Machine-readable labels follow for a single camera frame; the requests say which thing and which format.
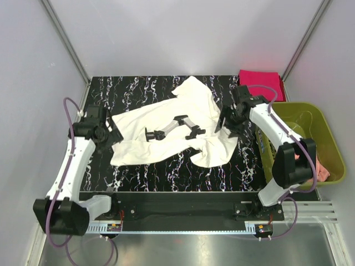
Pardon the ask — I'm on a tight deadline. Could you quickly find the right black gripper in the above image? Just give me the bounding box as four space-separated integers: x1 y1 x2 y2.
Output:
214 105 246 140

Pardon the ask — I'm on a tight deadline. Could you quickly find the white t shirt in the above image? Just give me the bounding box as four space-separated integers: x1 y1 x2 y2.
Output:
110 76 238 168

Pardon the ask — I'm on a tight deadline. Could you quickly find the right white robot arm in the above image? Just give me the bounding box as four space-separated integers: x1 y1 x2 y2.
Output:
215 85 317 220

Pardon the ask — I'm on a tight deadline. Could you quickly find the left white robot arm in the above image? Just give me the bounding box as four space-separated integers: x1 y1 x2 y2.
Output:
33 105 124 236

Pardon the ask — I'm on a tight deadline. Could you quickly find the black marble pattern mat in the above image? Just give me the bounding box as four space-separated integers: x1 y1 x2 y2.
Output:
79 75 270 192

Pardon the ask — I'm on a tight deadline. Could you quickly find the folded magenta t shirt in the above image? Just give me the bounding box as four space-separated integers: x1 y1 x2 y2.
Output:
239 70 286 102

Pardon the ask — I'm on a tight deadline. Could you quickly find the olive green plastic basket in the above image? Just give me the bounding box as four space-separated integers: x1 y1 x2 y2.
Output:
256 101 347 191

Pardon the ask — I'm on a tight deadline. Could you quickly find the pink crumpled t shirt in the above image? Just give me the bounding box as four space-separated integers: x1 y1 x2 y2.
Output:
293 154 331 183

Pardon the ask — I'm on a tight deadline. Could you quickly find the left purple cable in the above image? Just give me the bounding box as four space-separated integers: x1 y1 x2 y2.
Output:
45 96 119 264

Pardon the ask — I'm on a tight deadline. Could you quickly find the purple cable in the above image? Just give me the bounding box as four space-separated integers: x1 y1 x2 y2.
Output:
45 96 119 264
246 85 318 242

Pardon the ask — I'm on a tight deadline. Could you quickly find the left aluminium frame post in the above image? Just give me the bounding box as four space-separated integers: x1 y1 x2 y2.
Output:
39 0 91 86

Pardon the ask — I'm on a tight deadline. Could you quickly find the aluminium frame post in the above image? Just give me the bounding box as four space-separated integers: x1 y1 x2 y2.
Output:
39 0 91 86
281 0 332 82

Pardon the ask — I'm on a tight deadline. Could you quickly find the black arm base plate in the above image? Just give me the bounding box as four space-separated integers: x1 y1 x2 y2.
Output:
96 192 284 223

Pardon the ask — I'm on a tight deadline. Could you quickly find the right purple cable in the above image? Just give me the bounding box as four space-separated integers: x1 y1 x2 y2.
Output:
246 85 318 242

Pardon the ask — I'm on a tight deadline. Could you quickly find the white slotted cable duct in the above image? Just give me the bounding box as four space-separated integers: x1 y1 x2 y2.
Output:
86 220 272 235

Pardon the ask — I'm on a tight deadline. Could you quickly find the aluminium rail profile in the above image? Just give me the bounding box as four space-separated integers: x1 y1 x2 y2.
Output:
282 201 338 223

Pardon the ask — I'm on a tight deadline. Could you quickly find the right aluminium frame post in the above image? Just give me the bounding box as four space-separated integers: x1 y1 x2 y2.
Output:
281 0 332 82

